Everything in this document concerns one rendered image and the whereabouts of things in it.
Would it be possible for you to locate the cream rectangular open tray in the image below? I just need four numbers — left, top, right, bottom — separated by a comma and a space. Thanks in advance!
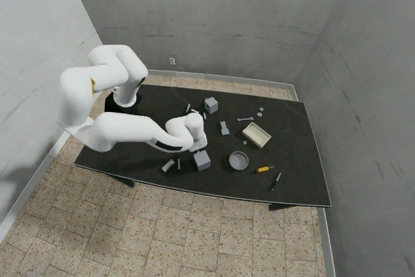
242, 122, 271, 148

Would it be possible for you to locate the grey round dish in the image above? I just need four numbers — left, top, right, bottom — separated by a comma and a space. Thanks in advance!
229, 151, 249, 171

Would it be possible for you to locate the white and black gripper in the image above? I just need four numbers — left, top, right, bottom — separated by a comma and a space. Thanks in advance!
187, 133, 208, 153

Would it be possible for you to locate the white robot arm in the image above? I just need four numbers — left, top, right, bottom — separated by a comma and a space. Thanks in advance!
55, 45, 204, 153

